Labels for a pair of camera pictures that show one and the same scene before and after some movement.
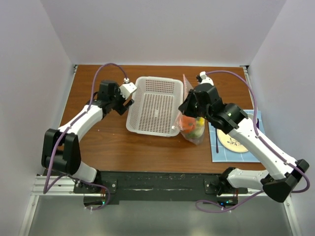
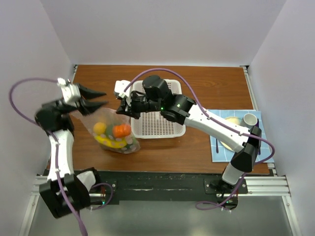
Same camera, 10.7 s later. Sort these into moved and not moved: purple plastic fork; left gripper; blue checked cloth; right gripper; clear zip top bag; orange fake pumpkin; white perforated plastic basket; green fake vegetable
Moved: clear zip top bag; orange fake pumpkin; right gripper; green fake vegetable; left gripper
Not moved: blue checked cloth; purple plastic fork; white perforated plastic basket
